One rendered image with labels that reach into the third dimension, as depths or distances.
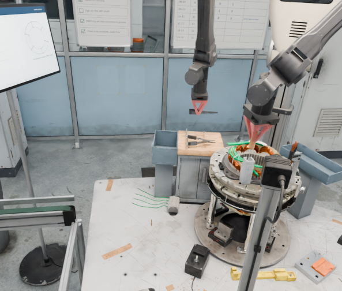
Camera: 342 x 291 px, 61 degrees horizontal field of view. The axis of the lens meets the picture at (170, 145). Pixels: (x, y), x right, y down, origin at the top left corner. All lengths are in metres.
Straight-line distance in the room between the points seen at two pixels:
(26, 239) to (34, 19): 1.54
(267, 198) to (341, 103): 3.05
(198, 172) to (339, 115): 2.53
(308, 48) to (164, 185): 0.84
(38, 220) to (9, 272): 0.88
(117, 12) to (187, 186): 2.11
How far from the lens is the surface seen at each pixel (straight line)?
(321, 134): 3.57
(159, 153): 1.22
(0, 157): 3.06
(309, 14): 1.36
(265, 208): 0.56
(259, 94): 0.75
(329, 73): 3.32
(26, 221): 1.47
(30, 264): 2.25
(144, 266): 1.11
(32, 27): 1.57
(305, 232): 1.38
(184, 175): 1.28
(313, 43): 0.81
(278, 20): 1.37
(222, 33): 3.23
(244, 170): 0.95
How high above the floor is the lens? 1.64
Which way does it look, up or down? 28 degrees down
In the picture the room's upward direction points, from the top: 3 degrees clockwise
